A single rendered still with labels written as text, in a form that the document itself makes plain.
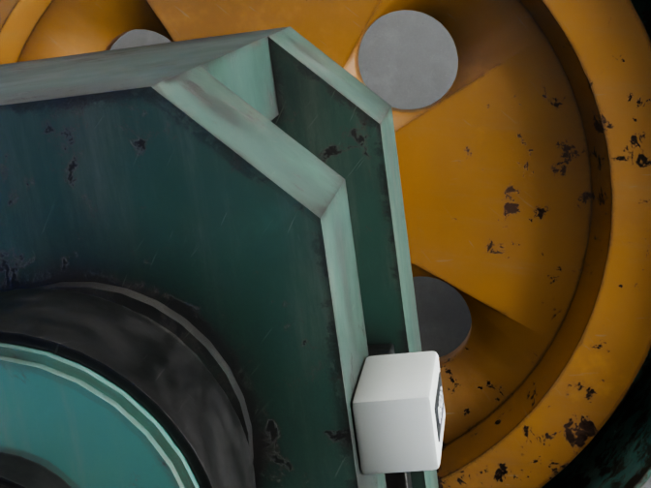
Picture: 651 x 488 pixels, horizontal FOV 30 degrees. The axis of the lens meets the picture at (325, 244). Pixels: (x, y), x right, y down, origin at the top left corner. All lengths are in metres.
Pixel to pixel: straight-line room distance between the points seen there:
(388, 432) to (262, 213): 0.13
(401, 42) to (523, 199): 2.96
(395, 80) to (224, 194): 3.52
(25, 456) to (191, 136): 0.17
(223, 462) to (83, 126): 0.17
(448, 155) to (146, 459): 0.68
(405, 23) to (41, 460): 3.62
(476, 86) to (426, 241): 0.15
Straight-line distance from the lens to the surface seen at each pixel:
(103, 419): 0.49
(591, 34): 1.07
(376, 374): 0.63
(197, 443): 0.49
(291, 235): 0.57
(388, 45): 4.07
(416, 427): 0.60
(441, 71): 4.07
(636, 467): 1.16
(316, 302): 0.57
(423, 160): 1.12
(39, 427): 0.50
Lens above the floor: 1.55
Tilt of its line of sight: 13 degrees down
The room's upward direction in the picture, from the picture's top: 8 degrees counter-clockwise
